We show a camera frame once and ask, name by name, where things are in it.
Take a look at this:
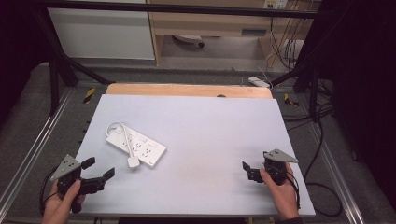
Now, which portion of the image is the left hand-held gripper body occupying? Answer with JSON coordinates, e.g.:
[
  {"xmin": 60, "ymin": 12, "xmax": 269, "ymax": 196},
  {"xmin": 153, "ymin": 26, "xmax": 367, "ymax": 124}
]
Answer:
[{"xmin": 50, "ymin": 154, "xmax": 106, "ymax": 215}]

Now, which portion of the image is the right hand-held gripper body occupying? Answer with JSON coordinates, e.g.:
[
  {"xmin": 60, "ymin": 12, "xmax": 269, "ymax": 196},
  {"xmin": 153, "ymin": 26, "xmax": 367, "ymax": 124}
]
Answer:
[{"xmin": 262, "ymin": 148, "xmax": 300, "ymax": 187}]

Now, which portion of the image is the white cable with plug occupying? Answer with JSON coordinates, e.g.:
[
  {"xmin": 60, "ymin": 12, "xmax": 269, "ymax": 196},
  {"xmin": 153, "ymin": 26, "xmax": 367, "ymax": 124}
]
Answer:
[{"xmin": 105, "ymin": 121, "xmax": 141, "ymax": 170}]

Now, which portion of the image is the person's right hand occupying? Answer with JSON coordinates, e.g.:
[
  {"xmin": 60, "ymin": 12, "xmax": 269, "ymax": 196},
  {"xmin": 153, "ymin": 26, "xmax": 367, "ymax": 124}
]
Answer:
[{"xmin": 259, "ymin": 162, "xmax": 301, "ymax": 222}]

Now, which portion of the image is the person's left hand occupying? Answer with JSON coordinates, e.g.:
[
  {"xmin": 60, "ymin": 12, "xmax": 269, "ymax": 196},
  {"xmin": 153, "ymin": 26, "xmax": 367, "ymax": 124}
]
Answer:
[{"xmin": 41, "ymin": 179, "xmax": 87, "ymax": 224}]

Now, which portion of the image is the yellow black tape marker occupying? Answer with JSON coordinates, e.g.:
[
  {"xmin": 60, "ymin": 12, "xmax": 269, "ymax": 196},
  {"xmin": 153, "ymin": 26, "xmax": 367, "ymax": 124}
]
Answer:
[
  {"xmin": 283, "ymin": 92, "xmax": 301, "ymax": 107},
  {"xmin": 82, "ymin": 87, "xmax": 96, "ymax": 105}
]

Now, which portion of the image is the white floor power strip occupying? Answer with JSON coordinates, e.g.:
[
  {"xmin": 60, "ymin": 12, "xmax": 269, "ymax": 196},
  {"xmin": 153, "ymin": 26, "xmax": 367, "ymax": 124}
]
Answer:
[{"xmin": 247, "ymin": 76, "xmax": 272, "ymax": 90}]

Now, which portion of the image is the white cabinet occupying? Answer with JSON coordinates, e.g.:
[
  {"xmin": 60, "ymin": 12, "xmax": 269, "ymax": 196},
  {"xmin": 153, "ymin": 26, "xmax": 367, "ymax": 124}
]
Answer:
[{"xmin": 47, "ymin": 0, "xmax": 156, "ymax": 61}]

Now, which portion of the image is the office chair base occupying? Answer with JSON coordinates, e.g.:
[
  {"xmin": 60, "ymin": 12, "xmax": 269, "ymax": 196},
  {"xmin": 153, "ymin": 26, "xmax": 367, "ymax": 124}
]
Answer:
[{"xmin": 172, "ymin": 34, "xmax": 205, "ymax": 49}]

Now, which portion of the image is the wooden desk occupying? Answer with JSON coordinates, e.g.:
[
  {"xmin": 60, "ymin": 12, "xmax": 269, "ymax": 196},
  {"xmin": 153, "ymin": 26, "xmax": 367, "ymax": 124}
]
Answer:
[{"xmin": 146, "ymin": 0, "xmax": 321, "ymax": 66}]

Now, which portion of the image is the black metal crossbar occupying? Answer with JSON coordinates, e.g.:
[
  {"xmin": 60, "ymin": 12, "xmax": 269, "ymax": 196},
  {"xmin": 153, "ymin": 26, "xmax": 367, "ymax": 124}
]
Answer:
[{"xmin": 34, "ymin": 0, "xmax": 328, "ymax": 20}]

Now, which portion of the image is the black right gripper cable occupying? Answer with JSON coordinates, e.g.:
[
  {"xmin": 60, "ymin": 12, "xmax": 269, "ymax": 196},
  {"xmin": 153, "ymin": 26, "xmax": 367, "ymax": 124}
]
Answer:
[{"xmin": 285, "ymin": 170, "xmax": 302, "ymax": 210}]

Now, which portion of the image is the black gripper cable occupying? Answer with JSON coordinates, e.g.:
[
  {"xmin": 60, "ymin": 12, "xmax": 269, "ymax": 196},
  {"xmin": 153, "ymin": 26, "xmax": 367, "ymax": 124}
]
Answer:
[
  {"xmin": 285, "ymin": 170, "xmax": 302, "ymax": 210},
  {"xmin": 38, "ymin": 169, "xmax": 61, "ymax": 217}
]

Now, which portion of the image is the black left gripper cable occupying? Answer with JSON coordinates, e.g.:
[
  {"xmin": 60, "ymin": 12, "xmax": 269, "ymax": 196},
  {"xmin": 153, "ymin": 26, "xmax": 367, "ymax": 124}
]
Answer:
[{"xmin": 38, "ymin": 169, "xmax": 61, "ymax": 217}]

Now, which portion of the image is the aluminium rail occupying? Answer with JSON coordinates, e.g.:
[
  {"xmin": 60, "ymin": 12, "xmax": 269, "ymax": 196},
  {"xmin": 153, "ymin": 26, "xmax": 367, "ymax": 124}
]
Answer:
[
  {"xmin": 0, "ymin": 87, "xmax": 76, "ymax": 213},
  {"xmin": 306, "ymin": 120, "xmax": 365, "ymax": 224}
]

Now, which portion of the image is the black floor cable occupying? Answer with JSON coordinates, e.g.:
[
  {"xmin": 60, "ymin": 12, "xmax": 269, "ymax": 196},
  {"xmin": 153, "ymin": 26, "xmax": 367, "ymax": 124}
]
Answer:
[{"xmin": 281, "ymin": 104, "xmax": 344, "ymax": 218}]

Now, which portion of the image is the black metal frame stand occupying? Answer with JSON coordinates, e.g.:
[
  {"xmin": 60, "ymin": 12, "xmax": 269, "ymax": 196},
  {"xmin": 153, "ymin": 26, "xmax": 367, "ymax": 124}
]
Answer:
[
  {"xmin": 31, "ymin": 3, "xmax": 116, "ymax": 117},
  {"xmin": 270, "ymin": 0, "xmax": 353, "ymax": 123}
]

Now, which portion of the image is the bundle of hanging cables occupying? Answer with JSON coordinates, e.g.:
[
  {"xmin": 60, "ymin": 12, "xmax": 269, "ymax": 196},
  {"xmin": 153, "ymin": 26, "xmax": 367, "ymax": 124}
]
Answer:
[{"xmin": 265, "ymin": 7, "xmax": 307, "ymax": 71}]

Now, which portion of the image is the white wall socket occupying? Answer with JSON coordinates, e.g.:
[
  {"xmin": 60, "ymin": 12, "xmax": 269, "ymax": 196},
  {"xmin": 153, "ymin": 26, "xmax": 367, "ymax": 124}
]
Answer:
[{"xmin": 262, "ymin": 0, "xmax": 289, "ymax": 9}]

